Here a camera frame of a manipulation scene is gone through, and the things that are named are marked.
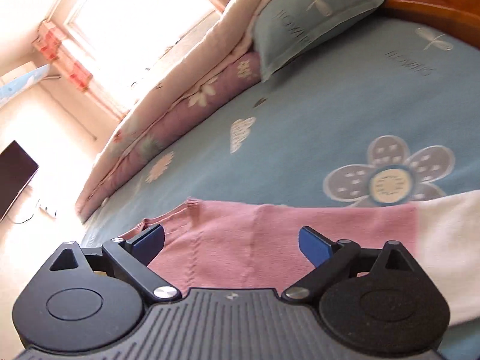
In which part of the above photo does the white wall power strip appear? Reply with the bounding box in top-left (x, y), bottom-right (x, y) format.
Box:
top-left (37, 202), bottom-right (58, 219)

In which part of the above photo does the wooden bed headboard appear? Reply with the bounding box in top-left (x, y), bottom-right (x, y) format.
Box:
top-left (334, 0), bottom-right (480, 51)

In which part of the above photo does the pink and cream knit sweater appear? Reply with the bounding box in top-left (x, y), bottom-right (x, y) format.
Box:
top-left (127, 189), bottom-right (480, 327)

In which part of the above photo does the black television cable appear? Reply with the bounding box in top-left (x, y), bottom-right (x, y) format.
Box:
top-left (9, 208), bottom-right (36, 226)

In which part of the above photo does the black wall television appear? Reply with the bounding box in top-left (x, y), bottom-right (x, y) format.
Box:
top-left (0, 140), bottom-right (40, 223)

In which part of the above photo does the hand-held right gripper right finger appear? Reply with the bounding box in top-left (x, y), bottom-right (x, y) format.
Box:
top-left (281, 226), bottom-right (414, 303)

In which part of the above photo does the folded pink floral quilt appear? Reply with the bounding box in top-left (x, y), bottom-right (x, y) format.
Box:
top-left (75, 0), bottom-right (287, 222)

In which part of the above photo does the grey-blue pillow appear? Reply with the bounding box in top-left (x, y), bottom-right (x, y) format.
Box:
top-left (250, 0), bottom-right (391, 82)

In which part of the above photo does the air conditioner with blue cover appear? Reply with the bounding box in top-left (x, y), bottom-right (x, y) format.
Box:
top-left (0, 63), bottom-right (52, 109)

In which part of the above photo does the window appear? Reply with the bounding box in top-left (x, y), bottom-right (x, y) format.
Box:
top-left (64, 0), bottom-right (223, 85)

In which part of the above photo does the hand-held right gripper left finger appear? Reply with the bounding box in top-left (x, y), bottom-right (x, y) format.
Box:
top-left (49, 223), bottom-right (181, 304)

